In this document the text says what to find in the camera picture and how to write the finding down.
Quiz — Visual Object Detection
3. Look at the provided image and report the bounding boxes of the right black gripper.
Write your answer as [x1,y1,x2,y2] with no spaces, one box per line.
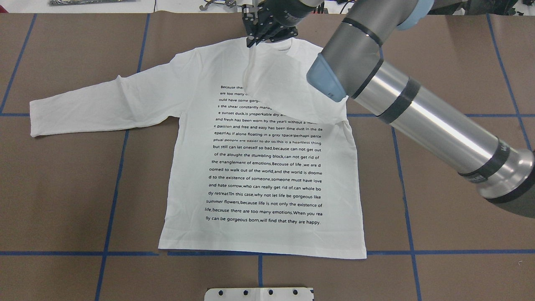
[243,6,298,48]

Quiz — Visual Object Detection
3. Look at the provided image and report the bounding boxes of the white long-sleeve printed shirt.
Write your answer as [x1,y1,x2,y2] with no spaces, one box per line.
[29,38,367,259]

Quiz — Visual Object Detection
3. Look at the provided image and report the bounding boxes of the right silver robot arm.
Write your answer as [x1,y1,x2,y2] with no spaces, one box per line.
[243,0,534,218]

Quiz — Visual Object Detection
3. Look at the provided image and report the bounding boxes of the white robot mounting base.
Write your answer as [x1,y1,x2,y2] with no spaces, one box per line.
[204,287,315,301]

